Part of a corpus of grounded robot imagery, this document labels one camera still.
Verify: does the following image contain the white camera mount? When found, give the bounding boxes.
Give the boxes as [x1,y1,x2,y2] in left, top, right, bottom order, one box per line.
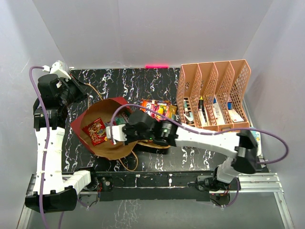
[43,60,71,80]
[106,124,127,145]

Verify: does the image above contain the pink tape strip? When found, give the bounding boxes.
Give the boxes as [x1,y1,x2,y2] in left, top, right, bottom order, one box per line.
[145,64,169,69]

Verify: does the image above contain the aluminium front rail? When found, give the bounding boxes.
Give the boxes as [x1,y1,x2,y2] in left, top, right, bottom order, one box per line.
[18,171,294,229]

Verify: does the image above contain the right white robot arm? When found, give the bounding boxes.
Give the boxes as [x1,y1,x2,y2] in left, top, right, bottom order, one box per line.
[122,111,258,191]

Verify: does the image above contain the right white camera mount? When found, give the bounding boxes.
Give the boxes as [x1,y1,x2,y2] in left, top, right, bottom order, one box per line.
[106,124,127,145]

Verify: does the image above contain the red paper bag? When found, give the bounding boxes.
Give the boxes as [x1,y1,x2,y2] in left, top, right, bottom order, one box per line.
[71,93,139,171]

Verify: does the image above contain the red peanut snack bag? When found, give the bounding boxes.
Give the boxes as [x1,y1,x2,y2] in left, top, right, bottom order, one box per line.
[82,118,107,146]

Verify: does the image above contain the gold snack bag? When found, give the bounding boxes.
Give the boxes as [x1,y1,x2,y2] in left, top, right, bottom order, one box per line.
[137,140,171,149]

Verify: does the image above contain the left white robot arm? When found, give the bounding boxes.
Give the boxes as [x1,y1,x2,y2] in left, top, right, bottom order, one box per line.
[25,74,99,213]

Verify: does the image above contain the white glue stick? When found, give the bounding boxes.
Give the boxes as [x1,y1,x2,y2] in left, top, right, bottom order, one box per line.
[183,100,191,122]

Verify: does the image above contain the blue small box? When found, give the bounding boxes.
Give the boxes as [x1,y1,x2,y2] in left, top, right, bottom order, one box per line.
[227,101,234,110]

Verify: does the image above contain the colourful fruit candy bag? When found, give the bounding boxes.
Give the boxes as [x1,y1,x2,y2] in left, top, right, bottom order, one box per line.
[140,99,177,120]

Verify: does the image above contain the white red paper box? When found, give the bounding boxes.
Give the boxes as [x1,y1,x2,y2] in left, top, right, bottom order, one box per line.
[228,109,244,123]

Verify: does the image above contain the white label packets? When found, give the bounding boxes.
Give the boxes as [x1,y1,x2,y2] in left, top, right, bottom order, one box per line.
[213,102,225,125]

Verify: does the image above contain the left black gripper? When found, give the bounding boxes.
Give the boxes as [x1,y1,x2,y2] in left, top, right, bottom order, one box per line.
[58,73,93,106]

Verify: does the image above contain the blister pack with blue card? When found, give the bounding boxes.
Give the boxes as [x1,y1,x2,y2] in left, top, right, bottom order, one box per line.
[251,130,262,156]

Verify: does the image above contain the pink plastic desk organizer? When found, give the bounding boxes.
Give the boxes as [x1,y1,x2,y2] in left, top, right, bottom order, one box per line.
[176,59,251,131]

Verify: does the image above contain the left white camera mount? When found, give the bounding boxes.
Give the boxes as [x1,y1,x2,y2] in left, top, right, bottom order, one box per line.
[43,60,71,80]

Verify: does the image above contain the black yellow marker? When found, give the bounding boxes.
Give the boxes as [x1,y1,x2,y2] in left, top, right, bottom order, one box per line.
[198,96,204,110]

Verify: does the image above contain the teal fox's candy bag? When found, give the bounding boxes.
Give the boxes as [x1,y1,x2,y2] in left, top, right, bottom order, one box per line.
[113,112,130,125]

